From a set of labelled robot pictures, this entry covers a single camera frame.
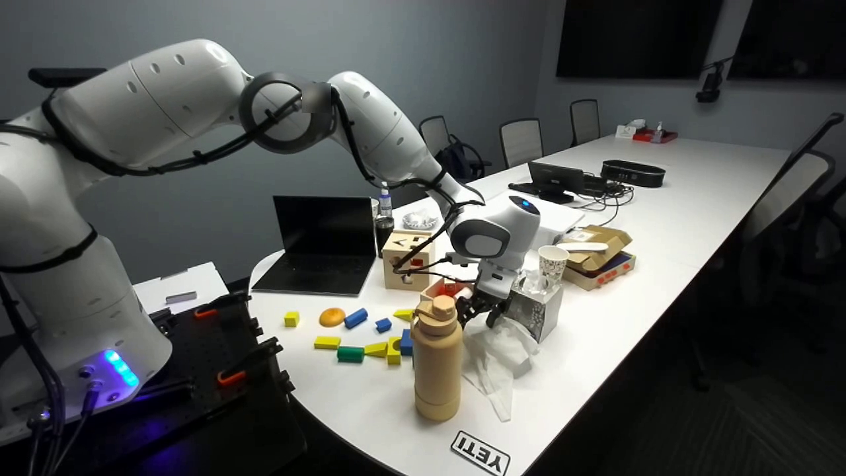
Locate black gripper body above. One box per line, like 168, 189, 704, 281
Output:
470, 263, 518, 314

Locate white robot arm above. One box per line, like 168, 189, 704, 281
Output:
2, 41, 542, 312

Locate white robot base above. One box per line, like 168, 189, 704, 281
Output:
0, 133, 173, 422

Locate white napkin pile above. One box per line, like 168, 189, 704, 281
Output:
466, 318, 540, 423

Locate black laptop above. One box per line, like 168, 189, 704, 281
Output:
254, 197, 375, 296

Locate patterned tissue box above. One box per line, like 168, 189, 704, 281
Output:
507, 270, 563, 341

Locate small wooden tray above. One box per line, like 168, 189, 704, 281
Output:
420, 277, 473, 301

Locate paper cup near box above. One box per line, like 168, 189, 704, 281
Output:
536, 247, 568, 285

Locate tan water bottle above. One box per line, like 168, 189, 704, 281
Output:
412, 296, 462, 423

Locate wooden shape sorter cube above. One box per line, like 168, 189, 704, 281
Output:
380, 230, 435, 292

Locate small blue block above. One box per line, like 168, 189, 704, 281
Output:
375, 318, 391, 333

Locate black tablet on stand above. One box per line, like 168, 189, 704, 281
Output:
511, 161, 606, 205

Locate grey office chair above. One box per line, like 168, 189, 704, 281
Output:
568, 98, 601, 147
499, 119, 544, 166
420, 117, 487, 182

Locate small spray bottle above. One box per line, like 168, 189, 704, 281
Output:
375, 182, 394, 230

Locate blue rectangular block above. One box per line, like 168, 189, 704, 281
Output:
343, 307, 369, 330

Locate green octagonal block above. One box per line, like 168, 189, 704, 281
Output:
335, 348, 365, 365

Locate black oval case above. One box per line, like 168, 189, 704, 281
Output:
601, 160, 667, 189

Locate yeti sticker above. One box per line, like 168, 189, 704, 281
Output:
450, 432, 511, 476

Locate orange round disc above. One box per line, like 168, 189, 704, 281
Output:
317, 307, 347, 328

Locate yellow rectangular block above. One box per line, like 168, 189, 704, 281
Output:
314, 336, 342, 349

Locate yellow cube block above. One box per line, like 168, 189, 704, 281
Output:
284, 312, 301, 328

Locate red object on table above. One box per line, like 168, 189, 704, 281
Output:
632, 129, 678, 144

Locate white board with bars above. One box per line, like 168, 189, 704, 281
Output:
136, 263, 228, 314

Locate wall television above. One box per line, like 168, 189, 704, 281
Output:
559, 0, 721, 79

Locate black clamp mount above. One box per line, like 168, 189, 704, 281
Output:
132, 292, 294, 436

